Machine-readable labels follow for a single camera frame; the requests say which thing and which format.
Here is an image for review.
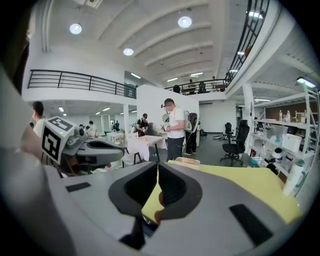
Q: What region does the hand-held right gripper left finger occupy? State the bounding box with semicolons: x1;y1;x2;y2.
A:
9;153;159;252

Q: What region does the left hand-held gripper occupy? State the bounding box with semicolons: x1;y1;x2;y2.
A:
40;115;125;166

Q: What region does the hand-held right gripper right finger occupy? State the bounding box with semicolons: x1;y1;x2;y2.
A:
146;161;287;256

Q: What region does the person's left forearm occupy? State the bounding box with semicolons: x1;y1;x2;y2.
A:
19;126;44;162

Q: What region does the table with yellow cloth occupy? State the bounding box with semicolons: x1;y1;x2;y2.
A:
141;159;305;225

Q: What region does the black office chair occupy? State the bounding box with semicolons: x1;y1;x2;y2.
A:
223;122;235;137
219;119;251;167

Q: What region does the person's left hand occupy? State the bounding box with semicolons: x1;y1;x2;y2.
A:
65;159;97;176

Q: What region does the person's right hand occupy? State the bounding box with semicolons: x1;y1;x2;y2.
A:
153;192;166;225

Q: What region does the table with white cloth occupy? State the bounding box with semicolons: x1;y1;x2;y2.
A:
126;134;168;166

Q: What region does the beige open box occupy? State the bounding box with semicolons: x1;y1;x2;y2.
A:
174;156;201;171

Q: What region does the white green tumbler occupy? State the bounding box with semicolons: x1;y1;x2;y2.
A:
282;159;307;197

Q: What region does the black balcony railing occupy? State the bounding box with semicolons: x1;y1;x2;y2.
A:
27;69;138;99
163;0;271;96

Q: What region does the white shelf rack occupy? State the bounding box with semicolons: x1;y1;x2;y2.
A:
251;82;320;181

